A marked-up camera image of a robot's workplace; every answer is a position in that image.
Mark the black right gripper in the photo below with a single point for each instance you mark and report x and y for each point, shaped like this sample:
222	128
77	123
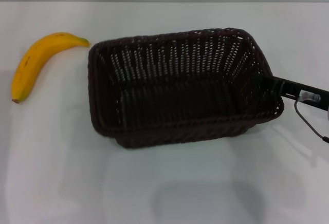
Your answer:
308	90

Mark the black woven plastic basket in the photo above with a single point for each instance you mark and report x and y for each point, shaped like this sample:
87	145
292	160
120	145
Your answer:
174	105

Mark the yellow banana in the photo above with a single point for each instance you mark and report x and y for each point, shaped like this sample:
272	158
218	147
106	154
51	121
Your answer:
28	64

